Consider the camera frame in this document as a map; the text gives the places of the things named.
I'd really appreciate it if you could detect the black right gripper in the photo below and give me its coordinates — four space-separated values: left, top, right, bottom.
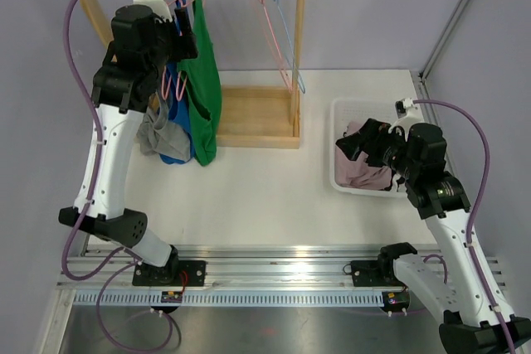
337 119 420 180

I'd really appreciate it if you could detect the mauve pink tank top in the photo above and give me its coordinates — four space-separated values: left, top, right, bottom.
334 145 392 191

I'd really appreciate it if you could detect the black white striped tank top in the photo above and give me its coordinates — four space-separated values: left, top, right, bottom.
384 172 406 193

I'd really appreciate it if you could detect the green tank top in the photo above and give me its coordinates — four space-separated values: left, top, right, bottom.
178 0 222 167

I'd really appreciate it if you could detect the light blue wire hanger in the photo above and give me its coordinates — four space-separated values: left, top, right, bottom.
265 0 306 95

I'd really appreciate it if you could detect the blue tank top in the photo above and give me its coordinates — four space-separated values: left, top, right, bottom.
159 0 194 165

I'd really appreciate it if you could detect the pink wire hanger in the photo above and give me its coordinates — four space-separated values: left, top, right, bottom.
253 0 293 93

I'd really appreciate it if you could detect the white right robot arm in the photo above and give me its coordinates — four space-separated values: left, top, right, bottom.
336 119 530 353

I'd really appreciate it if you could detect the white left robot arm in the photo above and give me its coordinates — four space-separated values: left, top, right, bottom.
58 0 197 286

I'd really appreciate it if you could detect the grey tank top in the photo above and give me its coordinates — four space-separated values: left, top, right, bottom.
137 102 192 162

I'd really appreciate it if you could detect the white perforated plastic basket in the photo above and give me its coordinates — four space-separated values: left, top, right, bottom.
329 97 407 199

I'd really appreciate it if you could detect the wooden clothes rack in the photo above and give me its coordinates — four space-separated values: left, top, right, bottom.
56 0 309 150

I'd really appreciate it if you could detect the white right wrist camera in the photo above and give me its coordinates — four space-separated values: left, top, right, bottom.
388 98 423 139

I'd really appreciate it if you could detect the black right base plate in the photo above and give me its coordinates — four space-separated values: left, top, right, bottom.
349 260 404 288

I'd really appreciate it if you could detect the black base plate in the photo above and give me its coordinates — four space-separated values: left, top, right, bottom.
349 260 404 288
132 259 207 287

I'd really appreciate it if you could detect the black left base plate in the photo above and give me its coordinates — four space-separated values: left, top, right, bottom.
132 259 207 287

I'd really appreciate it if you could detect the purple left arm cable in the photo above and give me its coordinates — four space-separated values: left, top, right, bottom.
61 0 182 351

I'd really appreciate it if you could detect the aluminium mounting rail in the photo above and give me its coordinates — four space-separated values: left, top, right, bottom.
66 245 378 290

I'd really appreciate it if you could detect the white slotted cable duct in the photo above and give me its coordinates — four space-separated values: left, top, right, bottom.
74 289 383 308

